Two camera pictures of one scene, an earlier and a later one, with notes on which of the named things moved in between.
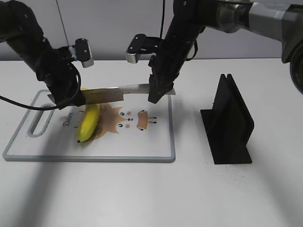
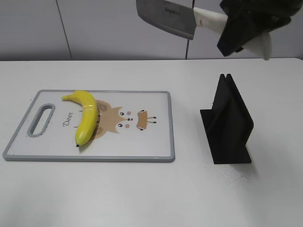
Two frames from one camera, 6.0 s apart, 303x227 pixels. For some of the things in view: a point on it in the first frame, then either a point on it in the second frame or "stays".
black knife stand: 229,125 stays
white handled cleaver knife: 96,95 -> 181,18
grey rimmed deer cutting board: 134,130 stays
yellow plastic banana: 89,121 stays
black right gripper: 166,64 -> 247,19
